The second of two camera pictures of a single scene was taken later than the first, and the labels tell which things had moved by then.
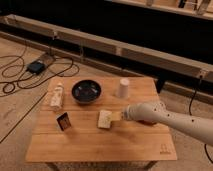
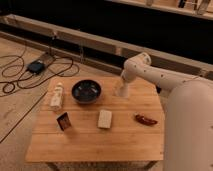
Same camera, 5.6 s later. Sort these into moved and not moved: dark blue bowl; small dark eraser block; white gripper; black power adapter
Moved: white gripper
Not moved: black power adapter; small dark eraser block; dark blue bowl
